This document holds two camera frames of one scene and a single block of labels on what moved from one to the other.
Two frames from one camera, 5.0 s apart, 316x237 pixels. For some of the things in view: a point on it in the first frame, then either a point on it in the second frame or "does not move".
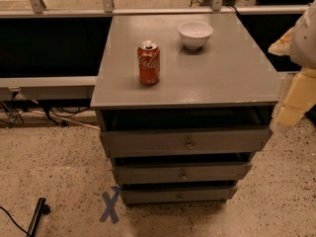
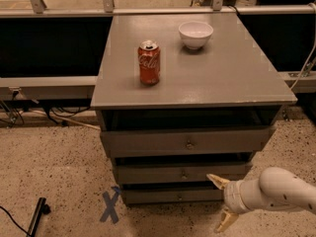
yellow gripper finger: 282,46 → 219,182
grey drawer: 135,173 does not move
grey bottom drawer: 141,196 does not move
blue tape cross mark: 110,210 does not move
